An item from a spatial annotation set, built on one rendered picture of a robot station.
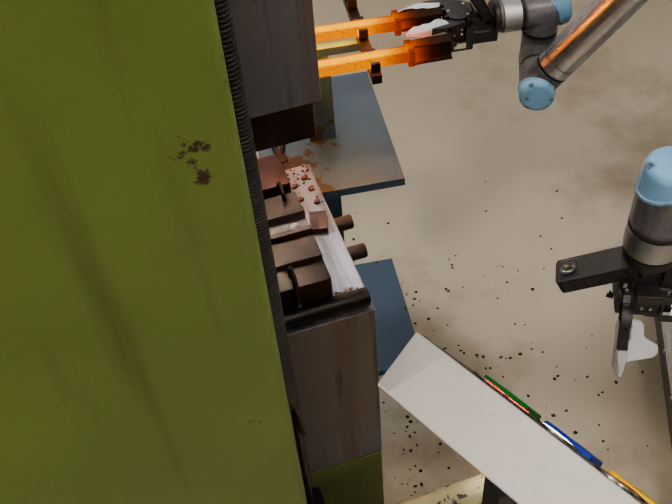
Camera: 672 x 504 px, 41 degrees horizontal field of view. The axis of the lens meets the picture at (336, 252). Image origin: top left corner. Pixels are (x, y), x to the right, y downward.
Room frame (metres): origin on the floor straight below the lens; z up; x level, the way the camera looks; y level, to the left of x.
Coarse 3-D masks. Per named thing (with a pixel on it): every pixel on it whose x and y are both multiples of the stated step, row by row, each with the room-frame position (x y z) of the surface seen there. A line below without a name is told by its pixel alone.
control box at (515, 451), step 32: (416, 352) 0.61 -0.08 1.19; (384, 384) 0.59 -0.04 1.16; (416, 384) 0.58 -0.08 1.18; (448, 384) 0.57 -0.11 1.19; (480, 384) 0.56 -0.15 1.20; (416, 416) 0.55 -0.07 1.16; (448, 416) 0.53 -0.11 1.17; (480, 416) 0.52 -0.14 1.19; (512, 416) 0.51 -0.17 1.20; (480, 448) 0.49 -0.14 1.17; (512, 448) 0.48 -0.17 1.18; (544, 448) 0.47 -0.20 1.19; (576, 448) 0.53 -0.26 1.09; (512, 480) 0.45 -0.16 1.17; (544, 480) 0.44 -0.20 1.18; (576, 480) 0.43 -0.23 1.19; (608, 480) 0.43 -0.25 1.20
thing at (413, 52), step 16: (400, 48) 1.50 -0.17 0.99; (416, 48) 1.49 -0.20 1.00; (432, 48) 1.50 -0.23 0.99; (448, 48) 1.50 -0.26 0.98; (320, 64) 1.47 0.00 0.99; (336, 64) 1.47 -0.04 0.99; (352, 64) 1.47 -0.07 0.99; (368, 64) 1.47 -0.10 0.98; (384, 64) 1.48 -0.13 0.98; (416, 64) 1.49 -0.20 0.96
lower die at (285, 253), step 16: (272, 208) 1.08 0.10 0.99; (288, 208) 1.08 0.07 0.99; (272, 240) 1.00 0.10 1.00; (288, 240) 1.00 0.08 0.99; (304, 240) 1.00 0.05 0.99; (288, 256) 0.97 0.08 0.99; (304, 256) 0.97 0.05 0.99; (320, 256) 0.97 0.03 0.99; (304, 272) 0.94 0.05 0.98; (320, 272) 0.94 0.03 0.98; (288, 288) 0.91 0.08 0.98; (304, 288) 0.91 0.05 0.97; (320, 288) 0.92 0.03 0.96; (288, 304) 0.91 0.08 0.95
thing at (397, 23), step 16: (384, 16) 1.62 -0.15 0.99; (400, 16) 1.61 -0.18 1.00; (416, 16) 1.60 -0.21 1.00; (432, 16) 1.60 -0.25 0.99; (320, 32) 1.59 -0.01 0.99; (336, 32) 1.59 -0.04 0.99; (352, 32) 1.59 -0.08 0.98; (368, 32) 1.59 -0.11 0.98; (384, 32) 1.59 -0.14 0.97; (400, 32) 1.59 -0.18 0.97
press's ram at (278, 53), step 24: (240, 0) 0.86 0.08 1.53; (264, 0) 0.86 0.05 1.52; (288, 0) 0.87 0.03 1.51; (240, 24) 0.85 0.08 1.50; (264, 24) 0.86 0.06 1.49; (288, 24) 0.87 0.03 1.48; (312, 24) 0.87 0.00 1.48; (240, 48) 0.85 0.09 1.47; (264, 48) 0.86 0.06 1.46; (288, 48) 0.87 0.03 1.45; (312, 48) 0.87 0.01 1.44; (264, 72) 0.86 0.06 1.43; (288, 72) 0.87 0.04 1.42; (312, 72) 0.87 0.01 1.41; (264, 96) 0.86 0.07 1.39; (288, 96) 0.86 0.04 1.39; (312, 96) 0.87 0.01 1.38
